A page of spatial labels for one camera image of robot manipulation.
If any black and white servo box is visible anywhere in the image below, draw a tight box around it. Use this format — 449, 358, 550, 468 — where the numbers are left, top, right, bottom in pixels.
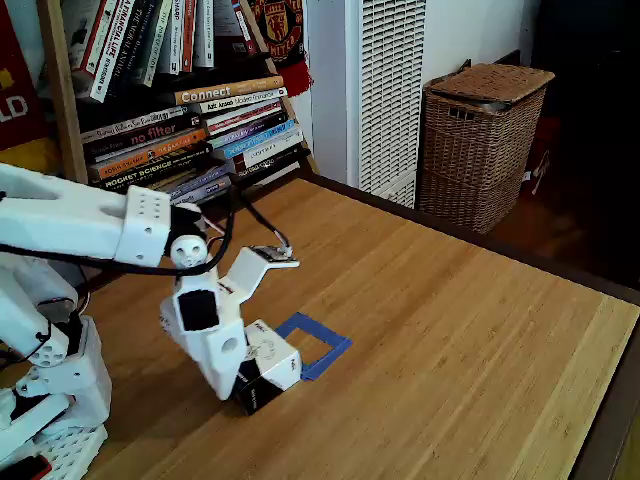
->
233, 319, 303, 417

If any blue tape square target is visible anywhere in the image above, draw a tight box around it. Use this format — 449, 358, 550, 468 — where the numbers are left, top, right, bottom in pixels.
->
274, 311, 354, 382

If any purple spine book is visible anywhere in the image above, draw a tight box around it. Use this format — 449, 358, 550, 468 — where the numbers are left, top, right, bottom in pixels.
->
167, 172, 234, 204

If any black Rocket Science book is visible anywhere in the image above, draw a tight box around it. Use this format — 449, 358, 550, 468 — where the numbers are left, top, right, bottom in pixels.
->
89, 149, 216, 194

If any orange spine book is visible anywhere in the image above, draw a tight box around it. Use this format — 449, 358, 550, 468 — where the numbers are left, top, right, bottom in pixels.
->
97, 129, 209, 180

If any black book white print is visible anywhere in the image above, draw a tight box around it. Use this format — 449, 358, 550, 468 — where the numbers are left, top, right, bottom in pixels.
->
234, 144, 309, 182

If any white book with dark print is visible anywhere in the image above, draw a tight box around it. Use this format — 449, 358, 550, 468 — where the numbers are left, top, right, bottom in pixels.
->
232, 127, 304, 169

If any light blue book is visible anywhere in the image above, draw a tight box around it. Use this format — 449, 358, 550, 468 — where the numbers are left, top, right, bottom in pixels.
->
219, 118, 297, 159

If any black no filter book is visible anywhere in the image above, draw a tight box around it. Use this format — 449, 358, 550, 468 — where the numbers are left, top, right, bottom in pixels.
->
82, 113, 201, 159

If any dark purple book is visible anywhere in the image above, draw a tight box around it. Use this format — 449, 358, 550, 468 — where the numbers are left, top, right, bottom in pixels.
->
207, 110, 289, 147

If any white script title book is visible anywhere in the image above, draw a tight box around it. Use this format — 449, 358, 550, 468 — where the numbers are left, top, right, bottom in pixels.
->
79, 105, 189, 144

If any red and white book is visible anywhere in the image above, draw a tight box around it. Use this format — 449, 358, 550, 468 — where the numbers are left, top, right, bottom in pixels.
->
202, 98, 284, 134

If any red and black clamp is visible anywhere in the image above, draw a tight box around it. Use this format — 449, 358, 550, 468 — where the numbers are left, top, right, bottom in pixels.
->
0, 454, 54, 480

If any white Modern Romance book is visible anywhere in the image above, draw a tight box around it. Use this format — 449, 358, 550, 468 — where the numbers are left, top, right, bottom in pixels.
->
197, 87, 289, 115

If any orange Connect book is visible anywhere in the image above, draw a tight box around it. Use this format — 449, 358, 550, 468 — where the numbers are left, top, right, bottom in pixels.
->
172, 74, 285, 106

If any wooden ladder bookshelf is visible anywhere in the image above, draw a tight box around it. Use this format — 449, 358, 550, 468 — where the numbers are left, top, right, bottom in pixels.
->
37, 0, 321, 236

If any red and yellow banner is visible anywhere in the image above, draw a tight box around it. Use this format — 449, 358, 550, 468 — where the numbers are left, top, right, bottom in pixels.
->
0, 0, 61, 174

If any white green upright book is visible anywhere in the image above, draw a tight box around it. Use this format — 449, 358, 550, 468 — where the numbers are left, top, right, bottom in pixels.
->
141, 0, 174, 87

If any black Moral Animal book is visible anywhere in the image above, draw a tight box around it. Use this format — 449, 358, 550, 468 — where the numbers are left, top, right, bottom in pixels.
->
106, 0, 152, 97

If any white Financial Life book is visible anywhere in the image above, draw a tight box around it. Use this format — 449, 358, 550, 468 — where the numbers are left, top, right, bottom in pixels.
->
88, 0, 136, 104

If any red orange upright book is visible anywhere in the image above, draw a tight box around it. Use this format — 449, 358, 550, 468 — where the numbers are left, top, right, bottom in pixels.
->
180, 0, 199, 74

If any white louvered heater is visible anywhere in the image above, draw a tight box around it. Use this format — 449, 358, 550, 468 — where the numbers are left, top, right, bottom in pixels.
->
344, 0, 429, 210

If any red Manchester United scarf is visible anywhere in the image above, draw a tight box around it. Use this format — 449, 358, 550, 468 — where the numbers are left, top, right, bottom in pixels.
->
247, 0, 315, 99

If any brown wicker basket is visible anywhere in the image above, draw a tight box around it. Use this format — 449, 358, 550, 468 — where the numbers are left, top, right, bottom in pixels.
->
417, 62, 556, 235

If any wrist camera on white mount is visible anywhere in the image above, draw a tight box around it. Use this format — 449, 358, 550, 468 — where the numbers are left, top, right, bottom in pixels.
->
218, 243, 301, 304

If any black cable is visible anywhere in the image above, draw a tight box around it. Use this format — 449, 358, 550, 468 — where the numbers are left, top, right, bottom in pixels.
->
0, 184, 294, 279

